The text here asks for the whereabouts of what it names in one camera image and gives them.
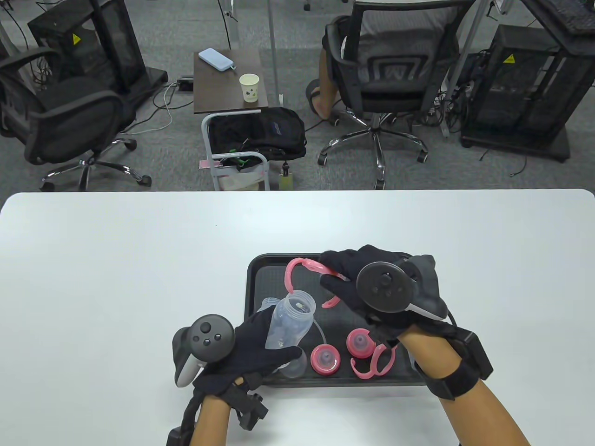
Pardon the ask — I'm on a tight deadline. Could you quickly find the white desk leg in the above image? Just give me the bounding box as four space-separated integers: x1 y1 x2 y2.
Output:
218 0 240 51

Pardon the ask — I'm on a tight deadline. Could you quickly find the black plastic tray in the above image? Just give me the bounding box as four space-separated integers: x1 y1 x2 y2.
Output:
245 252 430 388

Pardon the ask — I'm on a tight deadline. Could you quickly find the light blue power bank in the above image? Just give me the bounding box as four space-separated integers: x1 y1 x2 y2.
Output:
198 48 237 73

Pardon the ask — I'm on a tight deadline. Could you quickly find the white weighted bottle straw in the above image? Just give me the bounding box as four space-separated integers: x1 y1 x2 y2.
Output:
297 302 328 347

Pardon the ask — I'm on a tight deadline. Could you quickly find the brown side table white frame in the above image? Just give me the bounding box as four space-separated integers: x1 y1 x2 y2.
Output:
193 46 271 192

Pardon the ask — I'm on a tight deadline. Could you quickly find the person's left forearm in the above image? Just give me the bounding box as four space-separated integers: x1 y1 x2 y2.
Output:
190 394 231 446

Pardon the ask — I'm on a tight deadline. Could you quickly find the tangle of black cables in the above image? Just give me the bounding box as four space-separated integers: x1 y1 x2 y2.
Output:
418 70 482 133

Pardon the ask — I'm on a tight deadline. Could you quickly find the grey metal pole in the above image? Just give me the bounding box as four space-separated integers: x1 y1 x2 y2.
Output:
267 0 285 106

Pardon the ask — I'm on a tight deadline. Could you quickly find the black backpack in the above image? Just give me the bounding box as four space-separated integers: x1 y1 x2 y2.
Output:
208 107 308 162

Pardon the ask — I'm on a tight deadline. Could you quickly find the black mesh equipment cabinet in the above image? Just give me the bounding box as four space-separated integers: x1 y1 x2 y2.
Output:
460 23 595 163
27 0 169 96

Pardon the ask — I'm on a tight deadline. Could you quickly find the grey slanted desk leg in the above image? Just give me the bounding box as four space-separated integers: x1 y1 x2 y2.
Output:
442 0 494 138

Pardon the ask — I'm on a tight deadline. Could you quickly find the person's left hand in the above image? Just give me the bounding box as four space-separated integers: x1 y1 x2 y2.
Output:
192 307 304 398

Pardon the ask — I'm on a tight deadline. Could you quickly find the person's right forearm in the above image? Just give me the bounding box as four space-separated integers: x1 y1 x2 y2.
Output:
399 325 531 446

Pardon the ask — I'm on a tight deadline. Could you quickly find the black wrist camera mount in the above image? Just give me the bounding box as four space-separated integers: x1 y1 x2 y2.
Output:
225 379 270 431

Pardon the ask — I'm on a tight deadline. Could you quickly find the white paper cup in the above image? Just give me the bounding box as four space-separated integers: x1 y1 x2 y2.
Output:
239 73 259 103

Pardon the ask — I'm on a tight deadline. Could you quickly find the grey handheld controller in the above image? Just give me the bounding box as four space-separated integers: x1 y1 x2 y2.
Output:
172 315 235 387
356 255 449 324

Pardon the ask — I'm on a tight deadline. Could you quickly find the black mesh office chair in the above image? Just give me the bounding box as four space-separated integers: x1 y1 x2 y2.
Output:
0 46 152 192
317 0 475 190

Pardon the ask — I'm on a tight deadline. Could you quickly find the black sandal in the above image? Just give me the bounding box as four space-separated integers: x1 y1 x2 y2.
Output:
305 79 336 120

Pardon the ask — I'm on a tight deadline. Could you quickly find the person's right hand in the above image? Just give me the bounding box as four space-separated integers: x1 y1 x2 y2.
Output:
318 245 461 349

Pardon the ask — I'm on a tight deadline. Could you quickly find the pink collar with nipple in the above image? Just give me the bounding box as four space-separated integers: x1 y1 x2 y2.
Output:
346 328 375 359
311 344 343 376

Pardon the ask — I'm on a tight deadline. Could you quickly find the black keyboard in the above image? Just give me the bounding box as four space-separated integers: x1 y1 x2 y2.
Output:
549 0 595 37

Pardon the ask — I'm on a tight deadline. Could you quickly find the black wrist strap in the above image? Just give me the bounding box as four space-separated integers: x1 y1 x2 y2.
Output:
424 359 480 401

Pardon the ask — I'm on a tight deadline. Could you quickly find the white plastic bag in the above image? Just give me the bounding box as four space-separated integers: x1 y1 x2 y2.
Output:
218 164 262 191

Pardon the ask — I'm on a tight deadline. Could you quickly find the clear dome bottle cap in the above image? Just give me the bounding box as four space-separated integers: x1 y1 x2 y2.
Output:
278 349 308 378

